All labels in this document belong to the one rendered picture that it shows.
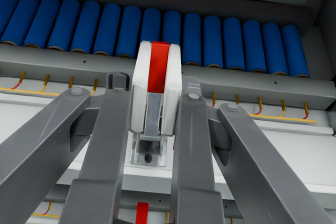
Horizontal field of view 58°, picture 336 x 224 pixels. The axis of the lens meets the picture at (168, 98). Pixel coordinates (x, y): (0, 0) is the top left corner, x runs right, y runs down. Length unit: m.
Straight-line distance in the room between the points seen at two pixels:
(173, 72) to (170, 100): 0.02
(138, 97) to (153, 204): 0.26
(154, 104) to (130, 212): 0.22
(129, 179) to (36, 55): 0.13
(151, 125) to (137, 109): 0.07
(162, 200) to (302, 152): 0.19
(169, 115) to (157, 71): 0.06
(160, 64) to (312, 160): 0.15
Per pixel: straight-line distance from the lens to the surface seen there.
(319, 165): 0.29
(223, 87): 0.26
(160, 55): 0.20
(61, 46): 0.29
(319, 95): 0.29
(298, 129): 0.28
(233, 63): 0.28
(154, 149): 0.24
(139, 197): 0.39
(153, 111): 0.22
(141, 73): 0.16
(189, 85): 0.17
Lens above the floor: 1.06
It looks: 37 degrees down
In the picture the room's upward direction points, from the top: 8 degrees clockwise
